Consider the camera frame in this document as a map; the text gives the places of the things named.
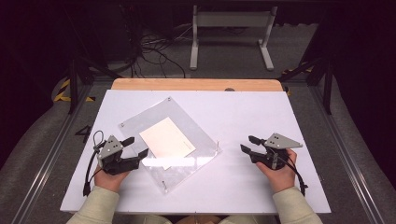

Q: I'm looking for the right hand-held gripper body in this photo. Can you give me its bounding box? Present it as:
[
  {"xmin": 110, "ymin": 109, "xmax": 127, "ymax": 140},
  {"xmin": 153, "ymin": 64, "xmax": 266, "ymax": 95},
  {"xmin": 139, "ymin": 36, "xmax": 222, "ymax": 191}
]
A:
[{"xmin": 250, "ymin": 133, "xmax": 304, "ymax": 171}]

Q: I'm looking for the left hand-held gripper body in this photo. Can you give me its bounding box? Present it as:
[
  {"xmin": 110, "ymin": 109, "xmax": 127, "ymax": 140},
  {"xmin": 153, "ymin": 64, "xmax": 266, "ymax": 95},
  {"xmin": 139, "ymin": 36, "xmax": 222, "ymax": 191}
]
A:
[{"xmin": 97, "ymin": 134, "xmax": 141, "ymax": 175}]

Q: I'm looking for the photo card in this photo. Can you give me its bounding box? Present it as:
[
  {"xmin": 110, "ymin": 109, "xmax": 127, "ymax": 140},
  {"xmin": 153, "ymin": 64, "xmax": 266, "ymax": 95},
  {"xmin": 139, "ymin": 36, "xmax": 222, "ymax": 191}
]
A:
[{"xmin": 138, "ymin": 117, "xmax": 197, "ymax": 171}]

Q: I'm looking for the clear acrylic photo frame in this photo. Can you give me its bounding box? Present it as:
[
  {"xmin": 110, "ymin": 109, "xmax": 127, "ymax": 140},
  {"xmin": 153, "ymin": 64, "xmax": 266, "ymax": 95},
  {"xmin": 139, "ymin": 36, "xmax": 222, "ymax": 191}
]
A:
[{"xmin": 118, "ymin": 96, "xmax": 223, "ymax": 195}]

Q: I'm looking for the person's left hand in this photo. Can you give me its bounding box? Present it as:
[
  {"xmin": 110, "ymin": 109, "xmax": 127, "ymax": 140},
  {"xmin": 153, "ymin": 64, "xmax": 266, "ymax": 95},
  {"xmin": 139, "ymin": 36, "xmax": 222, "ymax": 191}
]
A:
[{"xmin": 93, "ymin": 164, "xmax": 131, "ymax": 193}]

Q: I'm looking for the person's right hand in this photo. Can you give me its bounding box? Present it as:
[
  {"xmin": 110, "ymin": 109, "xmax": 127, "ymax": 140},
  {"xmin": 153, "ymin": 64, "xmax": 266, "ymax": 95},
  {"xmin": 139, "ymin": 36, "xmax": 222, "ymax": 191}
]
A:
[{"xmin": 255, "ymin": 148, "xmax": 298, "ymax": 194}]

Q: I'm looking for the yellow black hazard tape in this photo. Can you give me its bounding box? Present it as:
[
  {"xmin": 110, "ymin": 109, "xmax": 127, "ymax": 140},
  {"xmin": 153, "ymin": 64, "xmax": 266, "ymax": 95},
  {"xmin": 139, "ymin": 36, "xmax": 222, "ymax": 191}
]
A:
[
  {"xmin": 52, "ymin": 78, "xmax": 96, "ymax": 104},
  {"xmin": 281, "ymin": 62, "xmax": 314, "ymax": 77}
]

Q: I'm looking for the white metal stand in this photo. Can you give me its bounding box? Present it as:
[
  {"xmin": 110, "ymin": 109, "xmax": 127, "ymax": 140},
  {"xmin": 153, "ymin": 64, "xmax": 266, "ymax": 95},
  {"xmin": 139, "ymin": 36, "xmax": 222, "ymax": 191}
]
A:
[{"xmin": 189, "ymin": 5, "xmax": 279, "ymax": 72}]

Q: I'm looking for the left hand-held gripper cable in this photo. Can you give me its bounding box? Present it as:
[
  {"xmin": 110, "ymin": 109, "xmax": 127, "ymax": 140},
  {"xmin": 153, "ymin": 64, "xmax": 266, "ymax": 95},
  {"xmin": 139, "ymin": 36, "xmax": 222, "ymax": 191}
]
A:
[{"xmin": 82, "ymin": 130, "xmax": 107, "ymax": 198}]

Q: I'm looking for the aluminium rail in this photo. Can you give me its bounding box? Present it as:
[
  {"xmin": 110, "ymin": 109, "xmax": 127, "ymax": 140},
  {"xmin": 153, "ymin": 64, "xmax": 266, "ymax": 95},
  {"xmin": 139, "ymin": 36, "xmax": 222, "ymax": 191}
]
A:
[
  {"xmin": 9, "ymin": 81, "xmax": 95, "ymax": 224},
  {"xmin": 307, "ymin": 84, "xmax": 387, "ymax": 224}
]

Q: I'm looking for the bundle of black floor cables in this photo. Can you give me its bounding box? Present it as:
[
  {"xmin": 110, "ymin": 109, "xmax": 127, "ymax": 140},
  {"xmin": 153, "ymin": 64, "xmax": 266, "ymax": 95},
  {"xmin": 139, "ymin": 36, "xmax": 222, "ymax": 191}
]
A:
[{"xmin": 119, "ymin": 5, "xmax": 188, "ymax": 79}]

